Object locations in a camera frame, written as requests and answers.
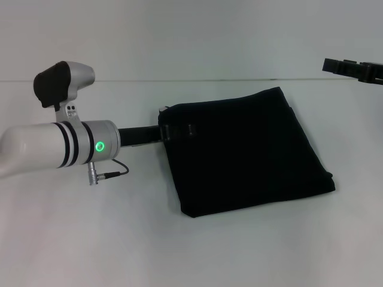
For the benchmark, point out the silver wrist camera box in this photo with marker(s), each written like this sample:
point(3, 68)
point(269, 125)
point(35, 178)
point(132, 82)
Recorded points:
point(63, 82)

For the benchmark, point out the black t-shirt with white print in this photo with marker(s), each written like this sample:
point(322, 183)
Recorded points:
point(245, 149)

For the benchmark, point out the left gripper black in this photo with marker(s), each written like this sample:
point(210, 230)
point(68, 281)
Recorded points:
point(137, 136)

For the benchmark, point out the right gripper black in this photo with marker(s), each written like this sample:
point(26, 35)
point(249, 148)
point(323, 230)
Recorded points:
point(372, 73)

